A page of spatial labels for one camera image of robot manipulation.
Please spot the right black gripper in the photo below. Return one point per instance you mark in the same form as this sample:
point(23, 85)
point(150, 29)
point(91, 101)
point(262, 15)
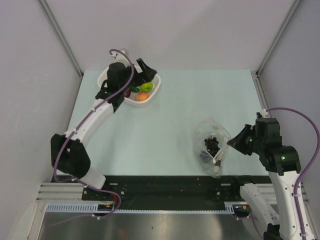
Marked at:
point(236, 142)

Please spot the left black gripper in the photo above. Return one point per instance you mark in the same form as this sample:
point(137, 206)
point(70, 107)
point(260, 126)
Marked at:
point(142, 78)

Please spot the green fake fruit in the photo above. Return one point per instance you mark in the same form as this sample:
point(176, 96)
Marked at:
point(146, 87)

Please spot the dark green fake cucumber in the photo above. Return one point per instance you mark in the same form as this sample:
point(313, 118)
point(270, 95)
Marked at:
point(134, 89)

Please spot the red orange fake fruit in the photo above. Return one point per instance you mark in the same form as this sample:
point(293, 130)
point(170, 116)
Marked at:
point(142, 96)

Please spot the purple fake fruit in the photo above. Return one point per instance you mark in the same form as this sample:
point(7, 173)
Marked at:
point(127, 94)

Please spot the polka dot zip bag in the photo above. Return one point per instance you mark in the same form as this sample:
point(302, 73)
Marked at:
point(205, 129)

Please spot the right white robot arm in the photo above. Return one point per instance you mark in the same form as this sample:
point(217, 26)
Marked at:
point(282, 163)

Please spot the dark fake grape bunch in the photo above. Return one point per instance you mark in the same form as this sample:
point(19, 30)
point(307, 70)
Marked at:
point(212, 145)

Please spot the dark brown fake food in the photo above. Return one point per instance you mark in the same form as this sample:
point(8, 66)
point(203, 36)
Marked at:
point(206, 158)

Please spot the white perforated plastic basket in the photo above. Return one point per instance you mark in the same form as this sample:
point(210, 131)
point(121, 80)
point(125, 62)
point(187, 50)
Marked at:
point(132, 100)

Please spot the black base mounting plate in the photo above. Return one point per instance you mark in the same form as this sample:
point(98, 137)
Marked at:
point(178, 193)

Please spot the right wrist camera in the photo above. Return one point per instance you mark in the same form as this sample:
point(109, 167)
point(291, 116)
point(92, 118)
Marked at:
point(266, 127)

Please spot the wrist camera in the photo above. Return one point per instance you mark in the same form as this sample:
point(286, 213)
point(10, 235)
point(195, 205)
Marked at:
point(266, 127)
point(118, 72)

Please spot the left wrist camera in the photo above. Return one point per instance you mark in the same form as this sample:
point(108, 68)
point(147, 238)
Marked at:
point(118, 72)

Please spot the right aluminium frame post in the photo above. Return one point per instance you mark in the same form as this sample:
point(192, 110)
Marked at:
point(279, 35)

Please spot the aluminium frame post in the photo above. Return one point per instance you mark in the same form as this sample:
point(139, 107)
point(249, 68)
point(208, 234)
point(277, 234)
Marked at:
point(279, 35)
point(51, 19)

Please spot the left aluminium frame post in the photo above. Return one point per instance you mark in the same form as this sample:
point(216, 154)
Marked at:
point(51, 19)

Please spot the aluminium rail bottom left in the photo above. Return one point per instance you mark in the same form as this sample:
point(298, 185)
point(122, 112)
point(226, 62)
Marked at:
point(60, 192)

